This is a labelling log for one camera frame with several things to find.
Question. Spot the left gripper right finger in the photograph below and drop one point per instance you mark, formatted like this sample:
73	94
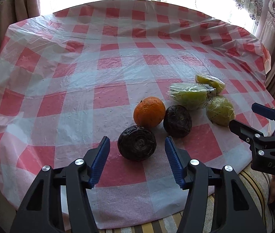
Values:
195	177

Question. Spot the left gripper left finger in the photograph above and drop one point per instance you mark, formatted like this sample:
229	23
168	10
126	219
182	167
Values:
41	209

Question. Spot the yellow-green round fruit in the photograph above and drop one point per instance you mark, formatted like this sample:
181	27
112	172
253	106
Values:
220	111

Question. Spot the dark purple fruit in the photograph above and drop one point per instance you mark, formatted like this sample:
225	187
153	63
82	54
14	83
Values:
136	143
177	121

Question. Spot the orange tangerine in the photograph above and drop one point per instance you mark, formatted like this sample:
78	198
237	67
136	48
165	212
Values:
149	113

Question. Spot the wrapped yellow fruit half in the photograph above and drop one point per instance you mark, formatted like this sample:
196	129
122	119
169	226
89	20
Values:
212	81

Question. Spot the wrapped green fruit half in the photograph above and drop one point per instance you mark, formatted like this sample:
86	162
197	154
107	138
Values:
193	96

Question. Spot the red white checkered tablecloth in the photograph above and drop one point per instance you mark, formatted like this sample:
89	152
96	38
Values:
75	76

